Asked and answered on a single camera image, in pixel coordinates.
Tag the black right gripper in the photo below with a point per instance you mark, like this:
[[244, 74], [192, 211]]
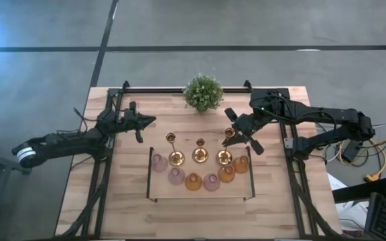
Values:
[[248, 124]]

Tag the black metal table frame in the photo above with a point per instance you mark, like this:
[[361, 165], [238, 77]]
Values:
[[166, 90]]

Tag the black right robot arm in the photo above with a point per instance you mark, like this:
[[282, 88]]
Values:
[[330, 115]]

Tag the black power brick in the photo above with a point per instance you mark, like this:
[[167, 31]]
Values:
[[350, 152]]

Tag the pink ribbed glass candle holder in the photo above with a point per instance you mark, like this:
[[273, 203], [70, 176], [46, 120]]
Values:
[[176, 176], [211, 182], [159, 163]]

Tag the tall brass candlestick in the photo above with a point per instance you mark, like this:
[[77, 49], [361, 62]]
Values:
[[176, 158], [224, 157]]

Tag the white paper sheet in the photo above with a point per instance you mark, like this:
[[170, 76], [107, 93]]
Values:
[[350, 211]]

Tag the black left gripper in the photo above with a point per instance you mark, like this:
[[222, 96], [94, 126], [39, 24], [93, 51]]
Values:
[[127, 120]]

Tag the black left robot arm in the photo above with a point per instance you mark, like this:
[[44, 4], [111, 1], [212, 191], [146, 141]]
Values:
[[62, 147]]

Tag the dark grey stand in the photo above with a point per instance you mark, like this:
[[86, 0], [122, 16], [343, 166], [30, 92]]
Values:
[[8, 165]]

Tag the amber ribbed glass candle holder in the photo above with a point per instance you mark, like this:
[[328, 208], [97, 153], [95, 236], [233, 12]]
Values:
[[226, 173], [193, 181], [241, 164]]

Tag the black desk bar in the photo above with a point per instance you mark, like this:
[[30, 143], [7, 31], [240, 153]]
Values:
[[357, 192]]

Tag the wooden tray with black frame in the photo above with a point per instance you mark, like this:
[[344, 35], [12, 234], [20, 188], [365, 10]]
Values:
[[179, 192]]

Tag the potted green plant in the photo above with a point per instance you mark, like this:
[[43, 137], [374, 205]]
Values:
[[203, 93]]

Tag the short brass candlestick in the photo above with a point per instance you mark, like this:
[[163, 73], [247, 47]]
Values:
[[200, 155]]

